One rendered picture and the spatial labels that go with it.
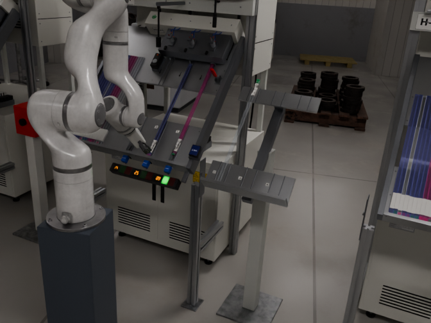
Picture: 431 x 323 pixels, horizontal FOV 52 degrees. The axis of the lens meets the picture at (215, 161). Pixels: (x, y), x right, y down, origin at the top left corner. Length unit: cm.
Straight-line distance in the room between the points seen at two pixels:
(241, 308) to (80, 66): 138
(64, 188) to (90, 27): 49
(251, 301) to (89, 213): 100
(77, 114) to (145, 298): 120
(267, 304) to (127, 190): 96
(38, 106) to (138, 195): 121
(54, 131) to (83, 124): 12
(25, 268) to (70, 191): 120
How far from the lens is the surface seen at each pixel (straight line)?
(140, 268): 247
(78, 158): 140
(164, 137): 198
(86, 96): 133
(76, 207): 146
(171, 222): 243
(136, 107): 161
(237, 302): 226
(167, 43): 222
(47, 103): 137
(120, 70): 164
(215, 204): 225
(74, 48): 141
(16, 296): 241
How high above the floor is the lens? 145
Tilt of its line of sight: 22 degrees down
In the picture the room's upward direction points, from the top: 3 degrees clockwise
